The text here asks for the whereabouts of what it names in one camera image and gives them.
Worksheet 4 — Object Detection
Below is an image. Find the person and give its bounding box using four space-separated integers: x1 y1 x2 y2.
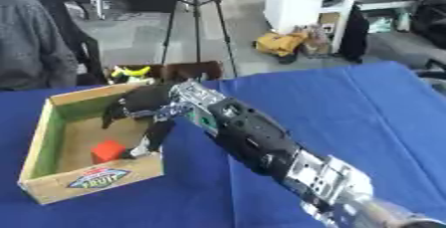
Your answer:
0 0 81 91

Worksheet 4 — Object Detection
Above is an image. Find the yellow bag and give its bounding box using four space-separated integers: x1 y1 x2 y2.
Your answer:
252 31 311 58

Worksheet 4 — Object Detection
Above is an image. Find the red block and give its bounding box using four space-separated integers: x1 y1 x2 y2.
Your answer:
89 139 129 165

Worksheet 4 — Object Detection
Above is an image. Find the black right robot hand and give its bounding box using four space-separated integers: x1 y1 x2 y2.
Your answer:
101 83 180 159

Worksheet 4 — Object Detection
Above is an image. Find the black hanging bag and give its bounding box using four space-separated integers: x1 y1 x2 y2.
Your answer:
337 3 371 64

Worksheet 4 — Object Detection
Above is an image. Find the yellow green soft toy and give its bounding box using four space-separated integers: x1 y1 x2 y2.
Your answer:
110 65 155 85

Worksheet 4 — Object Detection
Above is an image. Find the black tripod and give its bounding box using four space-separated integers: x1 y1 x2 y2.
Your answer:
160 0 241 78

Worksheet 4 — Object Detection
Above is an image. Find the tan cardboard box green inside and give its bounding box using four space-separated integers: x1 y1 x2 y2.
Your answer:
15 82 166 205

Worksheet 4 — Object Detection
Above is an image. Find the white cabinet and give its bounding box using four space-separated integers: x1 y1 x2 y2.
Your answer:
263 0 366 54

